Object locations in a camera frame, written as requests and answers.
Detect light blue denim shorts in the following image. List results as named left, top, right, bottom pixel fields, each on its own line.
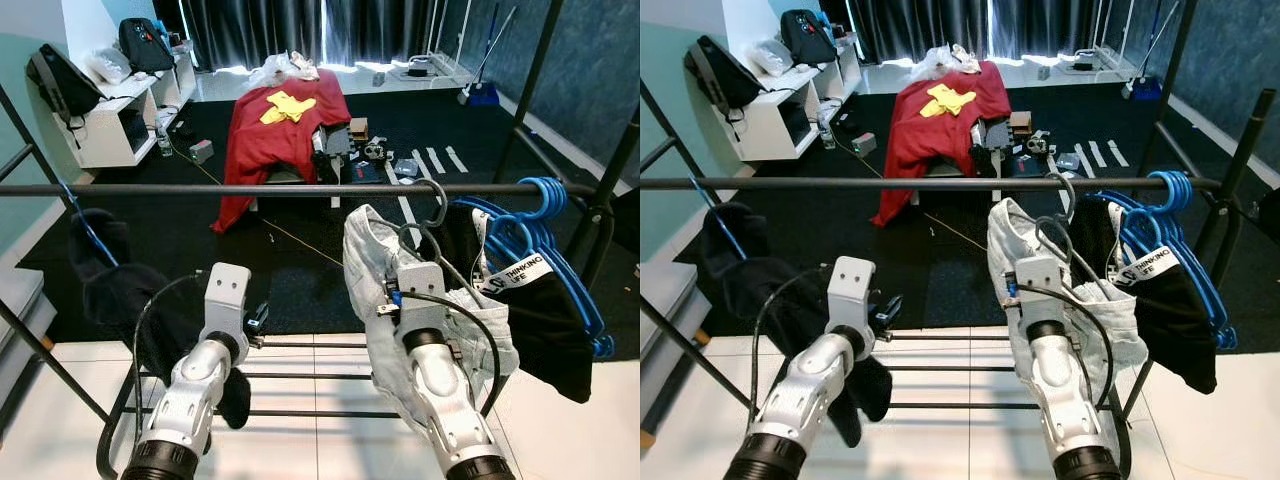
left=342, top=205, right=521, bottom=431
left=987, top=197, right=1149, bottom=401

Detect blue plastic hanger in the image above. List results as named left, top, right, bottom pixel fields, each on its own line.
left=455, top=178, right=616, bottom=359
left=1095, top=170, right=1239, bottom=351
left=690, top=178, right=749, bottom=263
left=58, top=182, right=121, bottom=269
left=470, top=213, right=606, bottom=346
left=1105, top=205, right=1231, bottom=341

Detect dark grey clothes hanger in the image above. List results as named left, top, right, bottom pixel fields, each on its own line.
left=1035, top=172, right=1111, bottom=291
left=397, top=178, right=491, bottom=301

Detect black floor mat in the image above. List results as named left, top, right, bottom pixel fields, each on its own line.
left=15, top=75, right=641, bottom=363
left=675, top=80, right=1280, bottom=353

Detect plain black t-shirt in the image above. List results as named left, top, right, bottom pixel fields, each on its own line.
left=68, top=208, right=251, bottom=431
left=700, top=202, right=893, bottom=449

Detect black metal clothes rack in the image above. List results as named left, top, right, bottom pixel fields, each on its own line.
left=640, top=0, right=1280, bottom=480
left=0, top=0, right=641, bottom=480

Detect red cloth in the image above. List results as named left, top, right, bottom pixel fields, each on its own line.
left=212, top=68, right=351, bottom=233
left=870, top=62, right=1013, bottom=227

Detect yellow cloth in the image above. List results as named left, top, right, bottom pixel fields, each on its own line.
left=260, top=90, right=317, bottom=125
left=920, top=84, right=978, bottom=119

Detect low white shelf unit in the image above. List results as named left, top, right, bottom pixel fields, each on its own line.
left=62, top=50, right=198, bottom=169
left=722, top=45, right=863, bottom=163

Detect white plastic bag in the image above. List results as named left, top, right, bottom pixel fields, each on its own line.
left=248, top=50, right=321, bottom=86
left=908, top=43, right=983, bottom=81

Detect black shorts white waistband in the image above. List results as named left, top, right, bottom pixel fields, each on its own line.
left=440, top=200, right=596, bottom=403
left=1068, top=197, right=1221, bottom=394

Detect white plastic pack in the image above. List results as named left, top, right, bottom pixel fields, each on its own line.
left=85, top=45, right=133, bottom=83
left=745, top=38, right=796, bottom=77

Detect black backpack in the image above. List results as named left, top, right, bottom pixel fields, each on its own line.
left=27, top=44, right=103, bottom=126
left=684, top=36, right=761, bottom=119

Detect black bag red detail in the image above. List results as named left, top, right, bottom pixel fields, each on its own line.
left=780, top=9, right=839, bottom=66
left=118, top=17, right=176, bottom=73

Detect dark curtain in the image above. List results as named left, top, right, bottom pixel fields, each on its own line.
left=155, top=0, right=471, bottom=73
left=820, top=0, right=1136, bottom=66

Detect blue head mop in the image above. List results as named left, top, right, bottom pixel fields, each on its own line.
left=458, top=5, right=519, bottom=106
left=1122, top=0, right=1183, bottom=101

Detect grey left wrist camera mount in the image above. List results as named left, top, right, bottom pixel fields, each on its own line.
left=203, top=263, right=253, bottom=346
left=828, top=256, right=878, bottom=336

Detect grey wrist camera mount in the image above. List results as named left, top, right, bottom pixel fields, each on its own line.
left=395, top=262, right=448, bottom=336
left=203, top=263, right=253, bottom=346
left=828, top=256, right=878, bottom=336
left=1012, top=255, right=1063, bottom=326

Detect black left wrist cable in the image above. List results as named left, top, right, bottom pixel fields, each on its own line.
left=748, top=265, right=833, bottom=441
left=130, top=268, right=208, bottom=446

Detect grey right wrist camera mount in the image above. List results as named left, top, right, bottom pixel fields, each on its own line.
left=395, top=262, right=448, bottom=336
left=1012, top=255, right=1063, bottom=326

